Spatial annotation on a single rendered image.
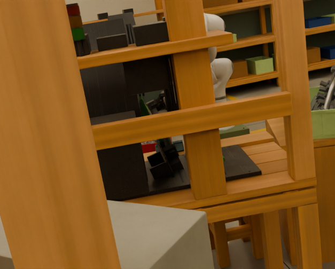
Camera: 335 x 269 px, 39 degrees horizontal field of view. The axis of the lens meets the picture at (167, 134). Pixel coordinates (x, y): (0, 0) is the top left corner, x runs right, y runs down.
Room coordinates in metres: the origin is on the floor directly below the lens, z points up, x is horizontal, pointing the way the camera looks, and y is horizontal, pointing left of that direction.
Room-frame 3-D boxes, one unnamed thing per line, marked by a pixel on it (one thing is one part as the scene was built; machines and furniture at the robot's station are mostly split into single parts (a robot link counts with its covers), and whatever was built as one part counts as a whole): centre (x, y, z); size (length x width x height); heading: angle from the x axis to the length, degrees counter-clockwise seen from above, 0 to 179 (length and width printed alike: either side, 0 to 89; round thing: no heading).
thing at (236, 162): (2.14, 0.17, 0.89); 1.10 x 0.42 x 0.02; 94
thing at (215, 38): (1.88, 0.16, 1.52); 0.90 x 0.25 x 0.04; 94
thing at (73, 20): (1.83, 0.27, 1.67); 0.05 x 0.05 x 0.05
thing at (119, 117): (2.00, 0.27, 1.07); 0.30 x 0.18 x 0.34; 94
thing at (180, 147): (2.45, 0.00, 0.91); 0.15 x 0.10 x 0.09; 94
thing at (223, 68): (2.82, -0.37, 1.19); 0.19 x 0.12 x 0.24; 78
